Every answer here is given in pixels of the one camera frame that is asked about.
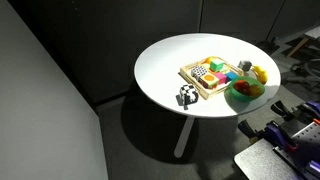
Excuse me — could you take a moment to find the dark green cube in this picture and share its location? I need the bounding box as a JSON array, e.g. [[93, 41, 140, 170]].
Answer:
[[209, 58, 225, 73]]

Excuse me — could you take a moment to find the black checkered soft cube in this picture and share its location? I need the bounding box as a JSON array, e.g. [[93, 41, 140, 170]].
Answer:
[[175, 83, 200, 110]]

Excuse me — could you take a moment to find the black white triangle cube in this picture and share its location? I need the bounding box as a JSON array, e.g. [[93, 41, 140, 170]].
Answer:
[[190, 65, 208, 81]]

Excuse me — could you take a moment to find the yellow cube orange circle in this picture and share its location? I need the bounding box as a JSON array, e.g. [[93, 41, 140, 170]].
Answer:
[[199, 73, 220, 90]]

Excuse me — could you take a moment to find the pink cube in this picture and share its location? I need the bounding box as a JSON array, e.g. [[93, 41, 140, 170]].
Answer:
[[214, 71, 228, 85]]

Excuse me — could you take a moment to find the blue cube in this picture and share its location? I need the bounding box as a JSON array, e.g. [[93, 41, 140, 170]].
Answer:
[[225, 71, 239, 83]]

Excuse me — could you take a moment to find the grey cube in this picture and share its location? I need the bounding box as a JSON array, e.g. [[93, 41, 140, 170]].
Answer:
[[237, 59, 253, 72]]

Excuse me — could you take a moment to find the wooden slatted tray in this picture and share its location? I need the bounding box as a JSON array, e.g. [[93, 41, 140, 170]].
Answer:
[[179, 56, 246, 100]]

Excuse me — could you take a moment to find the white table leg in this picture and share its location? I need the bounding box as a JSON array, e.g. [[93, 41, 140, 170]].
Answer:
[[173, 115, 195, 159]]

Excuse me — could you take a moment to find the red fruit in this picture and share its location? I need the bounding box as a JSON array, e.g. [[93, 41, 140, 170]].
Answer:
[[233, 80, 251, 95]]

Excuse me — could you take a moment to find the green bowl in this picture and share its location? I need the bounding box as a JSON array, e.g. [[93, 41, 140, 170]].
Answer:
[[229, 76, 266, 103]]

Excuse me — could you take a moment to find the yellow orange fruit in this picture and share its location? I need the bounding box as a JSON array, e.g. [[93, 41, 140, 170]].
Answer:
[[248, 83, 264, 98]]

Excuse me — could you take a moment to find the yellow banana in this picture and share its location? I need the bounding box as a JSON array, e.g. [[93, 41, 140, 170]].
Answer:
[[251, 65, 269, 86]]

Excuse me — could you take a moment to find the purple clamp orange trigger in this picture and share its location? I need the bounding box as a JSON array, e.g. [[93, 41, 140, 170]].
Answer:
[[237, 119, 298, 152]]

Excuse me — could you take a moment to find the wooden legged furniture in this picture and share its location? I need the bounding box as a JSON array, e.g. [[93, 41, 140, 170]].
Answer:
[[286, 25, 320, 59]]

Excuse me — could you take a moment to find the grey chair base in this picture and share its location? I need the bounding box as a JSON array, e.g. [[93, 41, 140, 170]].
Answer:
[[283, 58, 320, 86]]

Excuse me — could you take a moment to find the perforated metal breadboard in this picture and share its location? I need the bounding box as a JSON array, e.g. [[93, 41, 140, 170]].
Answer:
[[290, 121, 320, 151]]

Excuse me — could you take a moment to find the grey base plate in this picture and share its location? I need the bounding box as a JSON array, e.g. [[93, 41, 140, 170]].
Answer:
[[233, 138, 303, 180]]

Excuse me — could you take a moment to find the black handled clamp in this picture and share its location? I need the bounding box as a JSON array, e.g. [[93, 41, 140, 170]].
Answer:
[[270, 100, 301, 123]]

